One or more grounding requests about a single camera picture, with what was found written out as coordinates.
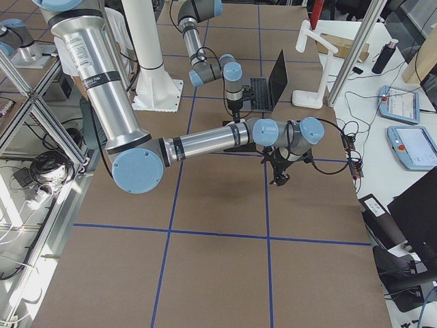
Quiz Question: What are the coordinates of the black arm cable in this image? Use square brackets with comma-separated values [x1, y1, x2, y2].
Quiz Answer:
[286, 118, 356, 176]

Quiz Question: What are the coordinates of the blue teach pendant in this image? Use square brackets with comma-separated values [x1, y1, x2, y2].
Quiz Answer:
[378, 85, 420, 125]
[386, 126, 436, 172]

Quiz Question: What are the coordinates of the blue teach pendant far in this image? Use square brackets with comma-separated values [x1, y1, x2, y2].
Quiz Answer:
[378, 85, 420, 125]

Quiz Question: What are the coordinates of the aluminium frame left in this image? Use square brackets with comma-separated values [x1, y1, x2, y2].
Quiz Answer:
[1, 54, 87, 167]

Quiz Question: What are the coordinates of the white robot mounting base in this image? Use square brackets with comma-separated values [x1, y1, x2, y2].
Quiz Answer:
[122, 0, 184, 113]

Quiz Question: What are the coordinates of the floor cable bundle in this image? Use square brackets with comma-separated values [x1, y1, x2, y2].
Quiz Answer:
[10, 128, 85, 192]

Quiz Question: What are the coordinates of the black water bottle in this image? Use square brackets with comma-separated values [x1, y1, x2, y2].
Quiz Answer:
[371, 39, 399, 74]

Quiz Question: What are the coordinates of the grey laptop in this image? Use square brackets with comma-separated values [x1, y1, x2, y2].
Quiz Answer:
[241, 50, 288, 113]

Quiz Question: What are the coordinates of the red handled tool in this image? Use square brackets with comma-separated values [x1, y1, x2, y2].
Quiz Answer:
[310, 0, 325, 30]

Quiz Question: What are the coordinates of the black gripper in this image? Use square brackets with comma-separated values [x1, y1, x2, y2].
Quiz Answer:
[262, 146, 313, 187]
[227, 100, 242, 118]

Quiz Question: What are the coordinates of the cardboard box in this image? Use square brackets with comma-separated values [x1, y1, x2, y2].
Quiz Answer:
[320, 33, 369, 63]

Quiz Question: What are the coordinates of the blue teach pendant near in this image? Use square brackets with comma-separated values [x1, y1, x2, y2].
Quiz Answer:
[386, 126, 436, 172]

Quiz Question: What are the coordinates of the black monitor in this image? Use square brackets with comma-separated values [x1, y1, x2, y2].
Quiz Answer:
[388, 168, 436, 267]

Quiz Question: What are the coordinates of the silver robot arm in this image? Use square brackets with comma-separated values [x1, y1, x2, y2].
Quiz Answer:
[178, 1, 243, 122]
[38, 1, 324, 193]

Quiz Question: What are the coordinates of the aluminium frame post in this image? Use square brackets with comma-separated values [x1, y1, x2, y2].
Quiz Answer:
[327, 0, 387, 107]

